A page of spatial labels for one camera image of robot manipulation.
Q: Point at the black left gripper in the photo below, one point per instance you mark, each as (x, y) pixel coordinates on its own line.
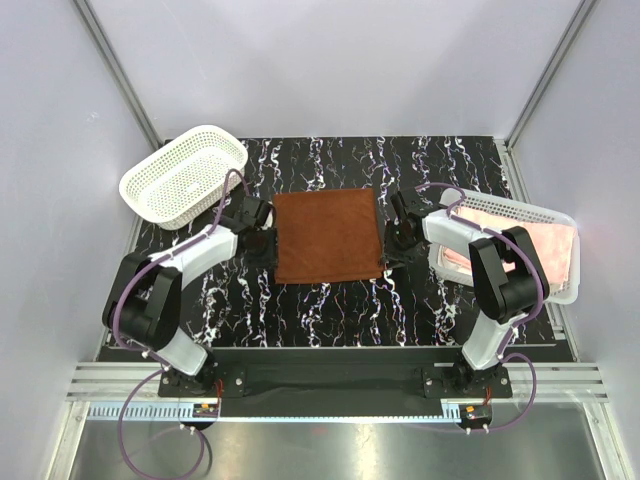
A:
(271, 255)

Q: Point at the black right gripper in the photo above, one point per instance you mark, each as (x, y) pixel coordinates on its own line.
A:
(397, 258)

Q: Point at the brown towel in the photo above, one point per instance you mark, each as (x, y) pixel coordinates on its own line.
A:
(327, 236)

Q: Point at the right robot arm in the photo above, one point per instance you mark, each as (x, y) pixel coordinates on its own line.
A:
(509, 282)

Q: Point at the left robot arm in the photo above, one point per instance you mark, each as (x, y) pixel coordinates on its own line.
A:
(144, 304)

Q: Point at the white perforated basket right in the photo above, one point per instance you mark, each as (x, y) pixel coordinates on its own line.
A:
(554, 235)

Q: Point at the white perforated basket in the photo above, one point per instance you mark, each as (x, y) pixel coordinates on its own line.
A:
(185, 177)
(554, 235)

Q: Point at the white perforated basket left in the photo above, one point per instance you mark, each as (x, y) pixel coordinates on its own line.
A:
(185, 177)

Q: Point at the left controller board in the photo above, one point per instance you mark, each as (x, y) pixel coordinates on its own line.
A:
(207, 410)

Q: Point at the controller board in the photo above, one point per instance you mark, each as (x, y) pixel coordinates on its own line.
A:
(207, 410)
(476, 416)

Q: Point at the right controller board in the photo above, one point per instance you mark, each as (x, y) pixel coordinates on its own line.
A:
(476, 416)

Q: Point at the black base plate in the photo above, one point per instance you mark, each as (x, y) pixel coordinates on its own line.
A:
(332, 382)

